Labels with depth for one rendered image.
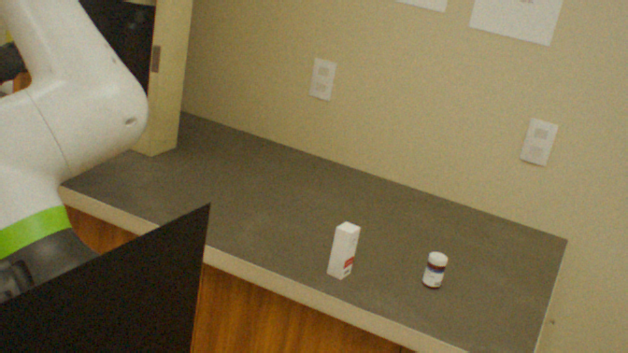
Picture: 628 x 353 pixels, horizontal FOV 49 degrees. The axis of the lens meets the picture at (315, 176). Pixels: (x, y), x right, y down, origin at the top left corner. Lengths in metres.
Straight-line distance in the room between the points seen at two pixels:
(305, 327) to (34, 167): 0.72
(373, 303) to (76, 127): 0.69
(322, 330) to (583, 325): 0.87
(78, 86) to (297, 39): 1.20
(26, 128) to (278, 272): 0.65
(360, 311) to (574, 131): 0.82
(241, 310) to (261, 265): 0.14
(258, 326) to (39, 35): 0.79
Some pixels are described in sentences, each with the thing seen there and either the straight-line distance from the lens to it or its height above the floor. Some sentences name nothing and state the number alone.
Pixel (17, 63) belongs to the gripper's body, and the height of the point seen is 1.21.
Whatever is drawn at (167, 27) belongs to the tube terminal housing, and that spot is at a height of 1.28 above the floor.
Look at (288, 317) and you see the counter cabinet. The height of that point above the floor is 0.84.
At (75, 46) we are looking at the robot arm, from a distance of 0.96.
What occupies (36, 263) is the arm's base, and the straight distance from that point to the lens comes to 0.89.
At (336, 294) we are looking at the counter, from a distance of 1.35.
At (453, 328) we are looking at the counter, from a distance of 1.35.
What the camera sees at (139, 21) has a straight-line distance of 1.91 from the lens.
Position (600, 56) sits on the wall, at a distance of 1.84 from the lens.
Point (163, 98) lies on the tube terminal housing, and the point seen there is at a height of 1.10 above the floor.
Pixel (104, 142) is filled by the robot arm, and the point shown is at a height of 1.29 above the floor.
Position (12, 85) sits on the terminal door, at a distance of 1.91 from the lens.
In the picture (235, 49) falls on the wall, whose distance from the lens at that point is 2.16.
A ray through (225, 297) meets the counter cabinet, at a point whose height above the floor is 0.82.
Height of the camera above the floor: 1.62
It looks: 21 degrees down
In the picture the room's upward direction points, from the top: 11 degrees clockwise
